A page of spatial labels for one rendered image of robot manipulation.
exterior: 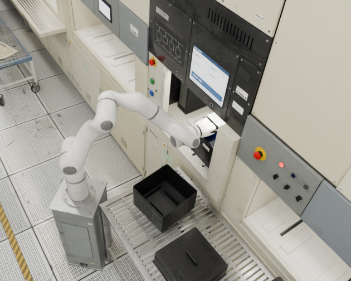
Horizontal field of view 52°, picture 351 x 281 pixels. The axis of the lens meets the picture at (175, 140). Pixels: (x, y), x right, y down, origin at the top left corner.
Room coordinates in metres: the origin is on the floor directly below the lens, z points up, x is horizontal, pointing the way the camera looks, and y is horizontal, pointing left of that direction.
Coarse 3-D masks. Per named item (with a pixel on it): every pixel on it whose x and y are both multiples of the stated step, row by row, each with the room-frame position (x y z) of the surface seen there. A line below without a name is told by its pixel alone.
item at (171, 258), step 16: (176, 240) 0.96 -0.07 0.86; (192, 240) 0.97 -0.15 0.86; (160, 256) 0.86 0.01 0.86; (176, 256) 0.87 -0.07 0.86; (192, 256) 0.86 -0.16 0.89; (208, 256) 0.89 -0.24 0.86; (160, 272) 0.81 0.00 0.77; (176, 272) 0.78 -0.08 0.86; (192, 272) 0.79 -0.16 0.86; (208, 272) 0.80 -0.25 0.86; (224, 272) 0.83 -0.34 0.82
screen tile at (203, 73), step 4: (196, 52) 1.59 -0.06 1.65; (196, 56) 1.58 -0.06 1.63; (200, 56) 1.56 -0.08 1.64; (200, 60) 1.56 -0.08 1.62; (204, 60) 1.53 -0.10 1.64; (204, 64) 1.53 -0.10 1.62; (208, 64) 1.51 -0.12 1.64; (192, 68) 1.60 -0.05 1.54; (196, 68) 1.57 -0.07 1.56; (200, 68) 1.55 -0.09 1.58; (204, 68) 1.53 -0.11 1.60; (200, 72) 1.55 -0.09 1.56; (204, 72) 1.52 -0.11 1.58; (204, 76) 1.52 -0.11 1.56
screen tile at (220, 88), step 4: (212, 68) 1.48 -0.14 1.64; (212, 72) 1.48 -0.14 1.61; (216, 72) 1.46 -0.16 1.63; (220, 72) 1.44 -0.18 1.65; (208, 76) 1.50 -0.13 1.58; (216, 76) 1.45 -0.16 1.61; (220, 76) 1.43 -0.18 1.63; (208, 80) 1.49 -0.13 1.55; (212, 80) 1.47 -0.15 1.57; (220, 80) 1.43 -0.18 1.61; (224, 80) 1.41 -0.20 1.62; (212, 84) 1.47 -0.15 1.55; (216, 84) 1.45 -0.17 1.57; (220, 84) 1.43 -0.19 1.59; (224, 84) 1.41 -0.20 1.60; (216, 88) 1.44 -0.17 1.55; (220, 88) 1.42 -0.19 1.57; (224, 88) 1.40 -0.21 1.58; (220, 92) 1.42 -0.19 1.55
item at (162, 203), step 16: (160, 176) 1.40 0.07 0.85; (176, 176) 1.37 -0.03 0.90; (144, 192) 1.30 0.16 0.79; (160, 192) 1.33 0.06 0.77; (176, 192) 1.34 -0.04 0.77; (192, 192) 1.27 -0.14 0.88; (144, 208) 1.16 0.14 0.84; (160, 208) 1.21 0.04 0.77; (176, 208) 1.12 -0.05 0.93; (192, 208) 1.23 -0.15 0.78; (160, 224) 1.06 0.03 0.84
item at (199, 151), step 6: (210, 114) 1.55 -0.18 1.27; (216, 114) 1.56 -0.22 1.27; (216, 120) 1.51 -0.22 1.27; (222, 120) 1.51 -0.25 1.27; (204, 138) 1.45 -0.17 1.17; (204, 144) 1.44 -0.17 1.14; (210, 144) 1.41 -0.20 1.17; (192, 150) 1.51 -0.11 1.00; (198, 150) 1.47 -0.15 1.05; (204, 150) 1.43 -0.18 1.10; (210, 150) 1.40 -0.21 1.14; (198, 156) 1.46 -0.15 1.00; (204, 156) 1.42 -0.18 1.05; (210, 156) 1.39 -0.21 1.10; (204, 162) 1.41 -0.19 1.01
